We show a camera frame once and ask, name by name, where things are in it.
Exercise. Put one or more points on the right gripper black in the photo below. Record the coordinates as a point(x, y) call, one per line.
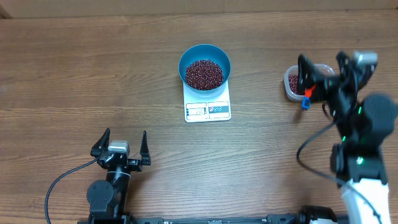
point(323, 89)

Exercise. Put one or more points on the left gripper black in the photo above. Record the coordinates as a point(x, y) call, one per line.
point(136, 165)

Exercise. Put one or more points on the red plastic measuring scoop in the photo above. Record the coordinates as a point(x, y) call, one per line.
point(306, 102)

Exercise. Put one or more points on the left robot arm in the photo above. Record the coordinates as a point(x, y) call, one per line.
point(107, 198)

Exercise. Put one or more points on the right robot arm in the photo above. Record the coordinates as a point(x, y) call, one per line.
point(356, 162)

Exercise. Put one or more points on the white digital kitchen scale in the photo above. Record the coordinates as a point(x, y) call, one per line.
point(207, 106)

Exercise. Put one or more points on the red beans in bowl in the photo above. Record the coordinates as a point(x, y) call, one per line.
point(204, 75)

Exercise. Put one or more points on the teal plastic bowl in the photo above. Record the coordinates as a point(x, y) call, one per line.
point(205, 51)

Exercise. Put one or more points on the clear plastic food container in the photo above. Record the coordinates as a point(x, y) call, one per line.
point(293, 72)

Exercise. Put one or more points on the red adzuki beans in container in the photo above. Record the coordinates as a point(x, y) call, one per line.
point(293, 81)

